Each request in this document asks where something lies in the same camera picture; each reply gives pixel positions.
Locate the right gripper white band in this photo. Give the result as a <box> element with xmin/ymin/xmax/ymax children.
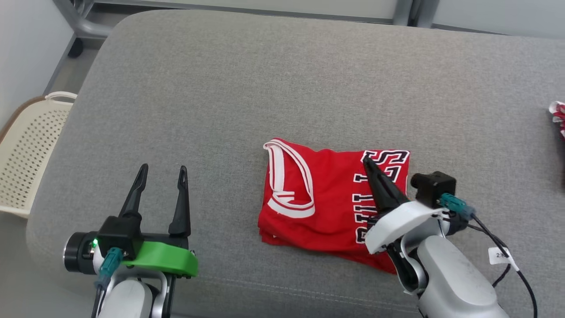
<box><xmin>362</xmin><ymin>157</ymin><xmax>451</xmax><ymax>256</ymax></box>

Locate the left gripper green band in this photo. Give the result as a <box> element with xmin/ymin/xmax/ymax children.
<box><xmin>118</xmin><ymin>163</ymin><xmax>200</xmax><ymax>278</ymax></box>

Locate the red white basketball jersey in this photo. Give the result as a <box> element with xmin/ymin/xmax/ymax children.
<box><xmin>257</xmin><ymin>138</ymin><xmax>411</xmax><ymax>276</ymax></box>

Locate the red shorts white trim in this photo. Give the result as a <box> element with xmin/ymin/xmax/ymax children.
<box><xmin>548</xmin><ymin>101</ymin><xmax>565</xmax><ymax>141</ymax></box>

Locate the cream perforated laundry basket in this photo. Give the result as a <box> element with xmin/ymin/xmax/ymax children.
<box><xmin>0</xmin><ymin>91</ymin><xmax>78</xmax><ymax>220</ymax></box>

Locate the black caster wheel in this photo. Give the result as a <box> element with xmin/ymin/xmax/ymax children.
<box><xmin>68</xmin><ymin>38</ymin><xmax>86</xmax><ymax>59</ymax></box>

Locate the teal right cable connector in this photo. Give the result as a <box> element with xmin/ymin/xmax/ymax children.
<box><xmin>437</xmin><ymin>193</ymin><xmax>477</xmax><ymax>220</ymax></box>

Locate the teal cable connector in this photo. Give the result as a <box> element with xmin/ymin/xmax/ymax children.
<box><xmin>437</xmin><ymin>193</ymin><xmax>477</xmax><ymax>220</ymax></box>
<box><xmin>95</xmin><ymin>247</ymin><xmax>124</xmax><ymax>288</ymax></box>

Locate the teal left cable connector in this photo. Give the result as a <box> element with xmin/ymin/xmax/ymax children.
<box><xmin>95</xmin><ymin>247</ymin><xmax>124</xmax><ymax>288</ymax></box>

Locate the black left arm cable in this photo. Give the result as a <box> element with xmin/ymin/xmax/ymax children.
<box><xmin>90</xmin><ymin>283</ymin><xmax>105</xmax><ymax>318</ymax></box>

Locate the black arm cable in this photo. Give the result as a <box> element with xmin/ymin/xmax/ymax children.
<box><xmin>90</xmin><ymin>283</ymin><xmax>105</xmax><ymax>318</ymax></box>
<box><xmin>468</xmin><ymin>214</ymin><xmax>539</xmax><ymax>318</ymax></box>

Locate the white cable label tag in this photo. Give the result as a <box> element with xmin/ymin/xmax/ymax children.
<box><xmin>488</xmin><ymin>246</ymin><xmax>520</xmax><ymax>271</ymax></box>

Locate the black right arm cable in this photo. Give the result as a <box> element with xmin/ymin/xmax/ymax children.
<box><xmin>468</xmin><ymin>214</ymin><xmax>539</xmax><ymax>318</ymax></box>

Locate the grey metal post double profile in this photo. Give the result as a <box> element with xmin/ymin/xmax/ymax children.
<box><xmin>392</xmin><ymin>0</ymin><xmax>436</xmax><ymax>28</ymax></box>

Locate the grey slanted metal post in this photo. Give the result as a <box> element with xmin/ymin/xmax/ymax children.
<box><xmin>53</xmin><ymin>0</ymin><xmax>113</xmax><ymax>41</ymax></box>

